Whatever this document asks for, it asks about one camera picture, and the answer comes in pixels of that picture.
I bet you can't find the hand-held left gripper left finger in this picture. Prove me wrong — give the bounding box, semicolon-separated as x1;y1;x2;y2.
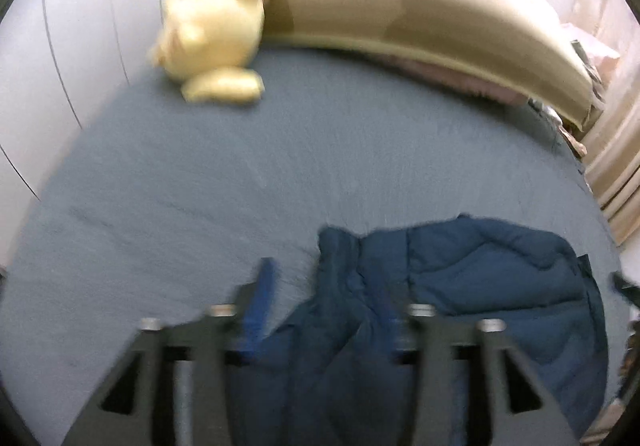
62;256;277;446

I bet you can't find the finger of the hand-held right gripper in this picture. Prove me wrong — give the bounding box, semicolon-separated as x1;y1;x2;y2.
611;271;640;308

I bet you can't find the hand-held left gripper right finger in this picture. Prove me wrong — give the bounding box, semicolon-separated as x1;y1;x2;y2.
386;283;581;446

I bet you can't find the navy puffer jacket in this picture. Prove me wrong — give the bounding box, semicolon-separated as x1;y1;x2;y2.
227;213;608;446

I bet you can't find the pile of clothes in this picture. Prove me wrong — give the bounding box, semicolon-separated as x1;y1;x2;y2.
570;39;608;102

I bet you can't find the beige curtain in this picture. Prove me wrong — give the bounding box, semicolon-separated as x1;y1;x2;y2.
560;0;640;247

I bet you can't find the grey bed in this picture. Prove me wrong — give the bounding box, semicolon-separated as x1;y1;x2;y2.
0;44;626;446

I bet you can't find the crumpled light cloth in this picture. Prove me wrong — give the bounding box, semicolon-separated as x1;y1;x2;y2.
530;99;588;157

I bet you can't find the yellow plush toy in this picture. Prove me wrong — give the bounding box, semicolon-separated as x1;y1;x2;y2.
147;0;306;104

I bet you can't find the white wardrobe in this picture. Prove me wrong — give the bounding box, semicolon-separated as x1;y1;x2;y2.
0;0;221;272

